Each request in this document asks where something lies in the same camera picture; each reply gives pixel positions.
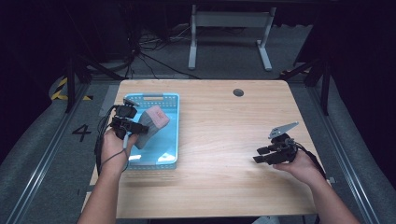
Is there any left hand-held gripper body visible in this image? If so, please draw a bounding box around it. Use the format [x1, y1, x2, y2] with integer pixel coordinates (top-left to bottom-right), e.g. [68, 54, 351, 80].
[108, 97, 140, 140]

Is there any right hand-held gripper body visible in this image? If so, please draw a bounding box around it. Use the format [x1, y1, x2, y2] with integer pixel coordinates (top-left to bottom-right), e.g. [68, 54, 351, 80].
[268, 121, 300, 166]

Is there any light blue plastic basket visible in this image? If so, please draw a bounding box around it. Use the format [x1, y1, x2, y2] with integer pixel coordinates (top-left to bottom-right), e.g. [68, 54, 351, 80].
[120, 91, 181, 171]

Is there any person's right hand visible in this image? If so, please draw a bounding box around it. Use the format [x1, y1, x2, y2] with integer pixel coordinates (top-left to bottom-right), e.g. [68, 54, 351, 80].
[273, 148, 327, 187]

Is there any person's left hand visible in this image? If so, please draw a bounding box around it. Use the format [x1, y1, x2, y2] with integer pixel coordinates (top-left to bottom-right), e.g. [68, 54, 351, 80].
[99, 126, 140, 177]

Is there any black metal stand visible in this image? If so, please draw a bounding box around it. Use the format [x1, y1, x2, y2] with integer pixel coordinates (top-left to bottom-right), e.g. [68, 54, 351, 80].
[63, 50, 126, 114]
[279, 54, 332, 117]

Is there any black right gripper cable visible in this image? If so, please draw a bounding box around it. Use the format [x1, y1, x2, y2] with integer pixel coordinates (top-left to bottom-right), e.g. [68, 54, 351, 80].
[293, 141, 328, 181]

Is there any thin grey wrist cord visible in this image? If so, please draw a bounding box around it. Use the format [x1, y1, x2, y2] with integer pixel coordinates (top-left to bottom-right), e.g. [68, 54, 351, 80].
[100, 141, 130, 173]

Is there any aluminium floor rail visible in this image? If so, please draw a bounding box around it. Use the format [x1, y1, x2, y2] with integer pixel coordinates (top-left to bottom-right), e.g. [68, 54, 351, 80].
[305, 83, 381, 224]
[5, 83, 91, 224]

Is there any tangle of black floor cables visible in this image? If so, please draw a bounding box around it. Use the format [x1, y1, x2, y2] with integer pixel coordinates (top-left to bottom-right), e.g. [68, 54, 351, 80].
[124, 22, 202, 80]

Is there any white metal desk frame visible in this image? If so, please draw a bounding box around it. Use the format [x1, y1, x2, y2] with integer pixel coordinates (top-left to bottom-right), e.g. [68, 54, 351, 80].
[187, 4, 277, 72]

